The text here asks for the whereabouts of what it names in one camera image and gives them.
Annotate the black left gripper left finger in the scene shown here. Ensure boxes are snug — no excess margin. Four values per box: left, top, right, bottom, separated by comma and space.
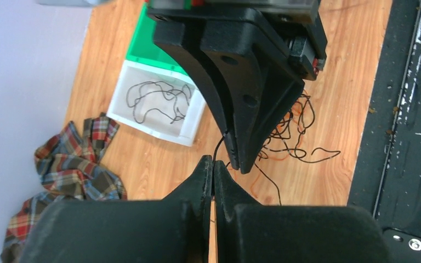
20, 155, 212, 262

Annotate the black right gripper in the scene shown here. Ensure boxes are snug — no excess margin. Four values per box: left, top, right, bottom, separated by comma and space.
146, 1, 328, 174

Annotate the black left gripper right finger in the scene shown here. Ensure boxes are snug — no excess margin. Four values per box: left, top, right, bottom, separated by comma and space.
214, 170, 392, 262

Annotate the black cable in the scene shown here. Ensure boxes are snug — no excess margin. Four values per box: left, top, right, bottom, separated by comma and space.
126, 80, 193, 125
212, 90, 342, 207

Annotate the white plastic bin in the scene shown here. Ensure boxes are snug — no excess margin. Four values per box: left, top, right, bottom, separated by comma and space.
107, 60, 206, 147

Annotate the green plastic bin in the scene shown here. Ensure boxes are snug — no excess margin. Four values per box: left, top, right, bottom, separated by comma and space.
126, 3, 187, 76

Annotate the plaid flannel shirt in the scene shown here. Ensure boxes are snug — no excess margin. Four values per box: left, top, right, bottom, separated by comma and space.
0, 113, 127, 262

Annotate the black mounting rail base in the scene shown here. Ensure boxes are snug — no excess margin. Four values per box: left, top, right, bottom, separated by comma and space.
348, 1, 421, 262

